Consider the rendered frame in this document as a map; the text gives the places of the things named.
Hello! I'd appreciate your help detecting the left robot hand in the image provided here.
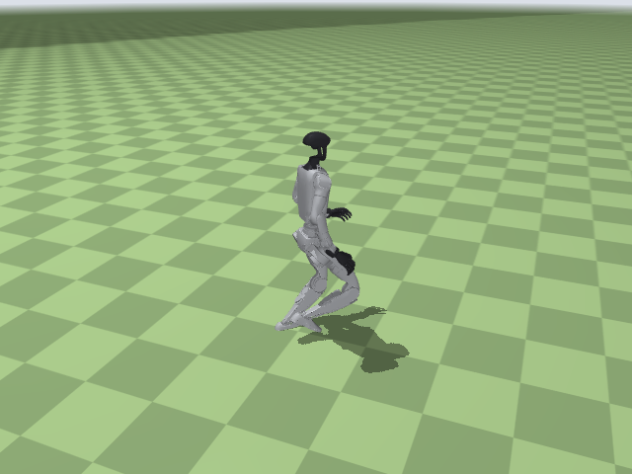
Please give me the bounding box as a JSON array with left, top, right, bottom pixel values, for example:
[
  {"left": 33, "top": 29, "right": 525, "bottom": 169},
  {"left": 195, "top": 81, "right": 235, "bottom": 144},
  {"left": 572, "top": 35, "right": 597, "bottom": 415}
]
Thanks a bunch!
[{"left": 327, "top": 207, "right": 352, "bottom": 222}]

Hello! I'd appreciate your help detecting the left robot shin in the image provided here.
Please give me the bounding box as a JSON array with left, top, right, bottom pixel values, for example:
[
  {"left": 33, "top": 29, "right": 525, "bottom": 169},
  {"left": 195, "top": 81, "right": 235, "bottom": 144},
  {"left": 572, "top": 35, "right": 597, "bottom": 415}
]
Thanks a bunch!
[{"left": 282, "top": 280, "right": 327, "bottom": 326}]

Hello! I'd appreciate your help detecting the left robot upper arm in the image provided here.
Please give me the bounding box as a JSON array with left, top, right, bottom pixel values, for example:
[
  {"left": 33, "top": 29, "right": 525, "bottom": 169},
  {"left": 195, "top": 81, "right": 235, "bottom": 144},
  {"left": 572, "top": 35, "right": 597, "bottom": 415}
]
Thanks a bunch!
[{"left": 292, "top": 165, "right": 302, "bottom": 204}]

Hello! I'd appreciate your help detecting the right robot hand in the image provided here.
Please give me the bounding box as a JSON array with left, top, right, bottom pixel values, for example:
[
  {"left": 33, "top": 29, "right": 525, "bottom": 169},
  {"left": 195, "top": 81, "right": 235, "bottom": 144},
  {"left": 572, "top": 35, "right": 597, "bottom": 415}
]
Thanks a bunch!
[{"left": 325, "top": 247, "right": 356, "bottom": 276}]

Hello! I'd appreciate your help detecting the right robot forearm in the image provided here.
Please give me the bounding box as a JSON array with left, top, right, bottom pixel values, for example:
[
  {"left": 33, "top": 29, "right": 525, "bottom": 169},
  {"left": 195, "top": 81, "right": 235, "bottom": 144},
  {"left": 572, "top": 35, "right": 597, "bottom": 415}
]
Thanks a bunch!
[{"left": 315, "top": 213, "right": 337, "bottom": 256}]

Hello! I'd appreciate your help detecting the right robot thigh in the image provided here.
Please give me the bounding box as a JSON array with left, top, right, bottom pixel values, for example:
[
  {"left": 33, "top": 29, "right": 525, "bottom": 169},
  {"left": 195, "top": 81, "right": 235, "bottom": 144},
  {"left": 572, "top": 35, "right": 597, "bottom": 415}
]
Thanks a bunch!
[{"left": 308, "top": 244, "right": 359, "bottom": 292}]

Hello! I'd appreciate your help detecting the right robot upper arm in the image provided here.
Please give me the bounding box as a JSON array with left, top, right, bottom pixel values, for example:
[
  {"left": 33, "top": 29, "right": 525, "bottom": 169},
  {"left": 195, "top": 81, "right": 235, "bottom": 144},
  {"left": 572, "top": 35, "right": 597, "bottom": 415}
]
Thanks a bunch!
[{"left": 309, "top": 173, "right": 332, "bottom": 226}]

